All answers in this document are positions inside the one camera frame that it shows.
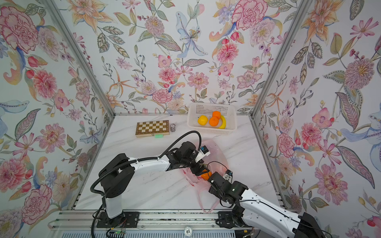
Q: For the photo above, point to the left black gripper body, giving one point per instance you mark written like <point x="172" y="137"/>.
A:
<point x="190" y="162"/>

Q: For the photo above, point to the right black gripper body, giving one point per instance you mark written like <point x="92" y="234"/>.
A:
<point x="219" y="194"/>

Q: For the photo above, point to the orange fruit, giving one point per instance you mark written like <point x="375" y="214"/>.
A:
<point x="206" y="175"/>
<point x="216" y="114"/>
<point x="213" y="122"/>

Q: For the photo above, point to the pink plastic bag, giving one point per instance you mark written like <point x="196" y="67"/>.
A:
<point x="216" y="162"/>

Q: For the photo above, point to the yellow lemon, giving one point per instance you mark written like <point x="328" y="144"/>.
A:
<point x="202" y="120"/>

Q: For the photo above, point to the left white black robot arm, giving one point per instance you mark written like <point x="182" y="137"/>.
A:
<point x="115" y="177"/>

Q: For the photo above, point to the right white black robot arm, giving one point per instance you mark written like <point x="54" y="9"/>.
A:
<point x="251" y="210"/>

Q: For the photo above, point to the small metal can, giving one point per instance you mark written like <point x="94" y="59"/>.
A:
<point x="172" y="127"/>

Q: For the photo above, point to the white plastic basket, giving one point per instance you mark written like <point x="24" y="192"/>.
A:
<point x="198" y="109"/>

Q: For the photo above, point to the yellow banana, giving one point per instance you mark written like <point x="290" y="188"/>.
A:
<point x="223" y="125"/>

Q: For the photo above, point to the wooden chessboard box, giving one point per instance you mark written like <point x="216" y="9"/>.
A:
<point x="152" y="128"/>

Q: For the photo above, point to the round white numbered tag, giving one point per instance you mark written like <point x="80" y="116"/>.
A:
<point x="188" y="231"/>

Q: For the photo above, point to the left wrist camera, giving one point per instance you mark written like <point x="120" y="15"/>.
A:
<point x="203" y="152"/>

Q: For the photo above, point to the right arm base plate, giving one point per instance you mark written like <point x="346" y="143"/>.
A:
<point x="230" y="220"/>

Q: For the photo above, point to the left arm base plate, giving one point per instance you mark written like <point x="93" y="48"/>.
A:
<point x="124" y="220"/>

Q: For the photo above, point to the aluminium front rail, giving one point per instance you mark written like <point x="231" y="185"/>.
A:
<point x="148" y="220"/>

